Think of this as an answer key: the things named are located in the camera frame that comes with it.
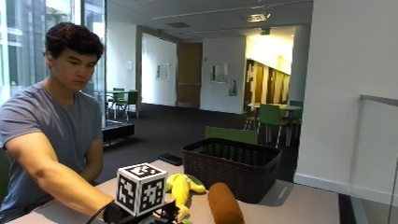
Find yellow plush banana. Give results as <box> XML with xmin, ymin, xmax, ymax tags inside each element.
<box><xmin>164</xmin><ymin>173</ymin><xmax>207</xmax><ymax>223</ymax></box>

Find white marker cube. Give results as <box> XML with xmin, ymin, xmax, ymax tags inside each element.
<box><xmin>114</xmin><ymin>162</ymin><xmax>170</xmax><ymax>217</ymax></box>

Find brown bread loaf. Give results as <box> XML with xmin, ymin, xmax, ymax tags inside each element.
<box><xmin>207</xmin><ymin>182</ymin><xmax>247</xmax><ymax>224</ymax></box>

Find black phone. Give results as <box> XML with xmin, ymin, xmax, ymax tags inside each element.
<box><xmin>158</xmin><ymin>152</ymin><xmax>184</xmax><ymax>167</ymax></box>

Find dark woven plastic basket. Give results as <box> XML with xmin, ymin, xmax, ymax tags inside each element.
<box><xmin>182</xmin><ymin>137</ymin><xmax>284</xmax><ymax>204</ymax></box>

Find green chair backrest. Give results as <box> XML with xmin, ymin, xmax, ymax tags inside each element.
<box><xmin>204</xmin><ymin>125</ymin><xmax>260</xmax><ymax>146</ymax></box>

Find low black bench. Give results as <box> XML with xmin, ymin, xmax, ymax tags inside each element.
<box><xmin>102</xmin><ymin>121</ymin><xmax>136</xmax><ymax>145</ymax></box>

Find brown chair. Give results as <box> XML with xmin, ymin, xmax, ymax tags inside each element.
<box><xmin>243</xmin><ymin>105</ymin><xmax>261</xmax><ymax>131</ymax></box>

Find green chair with metal legs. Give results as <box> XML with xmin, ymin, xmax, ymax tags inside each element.
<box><xmin>288</xmin><ymin>100</ymin><xmax>305</xmax><ymax>138</ymax></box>
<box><xmin>257</xmin><ymin>104</ymin><xmax>292</xmax><ymax>147</ymax></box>
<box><xmin>124</xmin><ymin>90</ymin><xmax>142</xmax><ymax>119</ymax></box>

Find small table with green chairs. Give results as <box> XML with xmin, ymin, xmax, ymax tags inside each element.
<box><xmin>106</xmin><ymin>89</ymin><xmax>139</xmax><ymax>119</ymax></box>

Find grey t-shirt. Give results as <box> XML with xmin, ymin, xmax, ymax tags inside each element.
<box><xmin>0</xmin><ymin>81</ymin><xmax>104</xmax><ymax>218</ymax></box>

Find round cafe table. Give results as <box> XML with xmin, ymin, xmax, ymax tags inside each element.
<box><xmin>248</xmin><ymin>103</ymin><xmax>304</xmax><ymax>112</ymax></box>

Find wooden door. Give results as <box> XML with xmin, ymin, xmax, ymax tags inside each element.
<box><xmin>178</xmin><ymin>42</ymin><xmax>204</xmax><ymax>109</ymax></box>

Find wooden slat partition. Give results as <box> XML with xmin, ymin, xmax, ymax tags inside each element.
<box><xmin>243</xmin><ymin>59</ymin><xmax>292</xmax><ymax>106</ymax></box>

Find the person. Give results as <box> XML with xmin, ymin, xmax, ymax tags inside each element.
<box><xmin>0</xmin><ymin>21</ymin><xmax>116</xmax><ymax>223</ymax></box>

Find glass railing panel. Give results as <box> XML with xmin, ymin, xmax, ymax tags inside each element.
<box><xmin>351</xmin><ymin>94</ymin><xmax>398</xmax><ymax>224</ymax></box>

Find ceiling air vent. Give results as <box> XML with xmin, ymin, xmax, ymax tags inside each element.
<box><xmin>166</xmin><ymin>21</ymin><xmax>194</xmax><ymax>30</ymax></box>

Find square ceiling light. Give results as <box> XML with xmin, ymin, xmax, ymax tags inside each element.
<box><xmin>245</xmin><ymin>12</ymin><xmax>271</xmax><ymax>23</ymax></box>

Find black glove cable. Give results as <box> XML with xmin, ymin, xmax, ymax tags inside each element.
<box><xmin>86</xmin><ymin>204</ymin><xmax>110</xmax><ymax>224</ymax></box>

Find small framed wall picture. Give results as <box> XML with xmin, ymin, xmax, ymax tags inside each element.
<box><xmin>228</xmin><ymin>77</ymin><xmax>239</xmax><ymax>97</ymax></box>

